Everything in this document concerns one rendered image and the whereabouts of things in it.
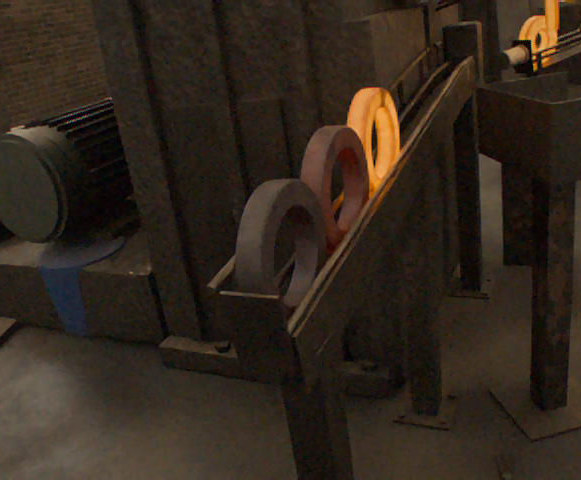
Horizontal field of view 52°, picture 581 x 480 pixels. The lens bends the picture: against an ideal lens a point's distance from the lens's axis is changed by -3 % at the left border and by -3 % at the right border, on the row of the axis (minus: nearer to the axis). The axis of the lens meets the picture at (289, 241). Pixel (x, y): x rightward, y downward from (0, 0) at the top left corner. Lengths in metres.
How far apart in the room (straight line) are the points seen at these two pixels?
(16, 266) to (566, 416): 1.72
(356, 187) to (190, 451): 0.80
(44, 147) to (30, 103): 6.48
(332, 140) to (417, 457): 0.77
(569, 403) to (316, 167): 0.92
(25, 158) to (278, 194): 1.44
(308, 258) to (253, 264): 0.15
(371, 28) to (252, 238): 0.71
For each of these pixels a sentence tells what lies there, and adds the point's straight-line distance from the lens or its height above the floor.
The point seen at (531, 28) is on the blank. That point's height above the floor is 0.75.
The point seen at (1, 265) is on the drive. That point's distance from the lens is 2.27.
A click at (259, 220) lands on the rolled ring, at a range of 0.65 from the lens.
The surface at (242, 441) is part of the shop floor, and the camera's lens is 1.47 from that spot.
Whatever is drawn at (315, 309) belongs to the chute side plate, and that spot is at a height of 0.58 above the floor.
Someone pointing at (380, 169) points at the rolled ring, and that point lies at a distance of 1.08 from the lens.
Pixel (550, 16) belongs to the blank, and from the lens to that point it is 1.92.
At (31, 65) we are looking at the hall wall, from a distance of 8.59.
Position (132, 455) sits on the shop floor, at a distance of 1.53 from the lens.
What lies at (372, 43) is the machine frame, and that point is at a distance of 1.26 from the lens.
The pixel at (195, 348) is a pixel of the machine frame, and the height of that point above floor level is 0.07.
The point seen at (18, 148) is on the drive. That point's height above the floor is 0.63.
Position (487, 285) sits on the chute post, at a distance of 2.00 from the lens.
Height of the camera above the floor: 0.92
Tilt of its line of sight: 22 degrees down
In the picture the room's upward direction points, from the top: 9 degrees counter-clockwise
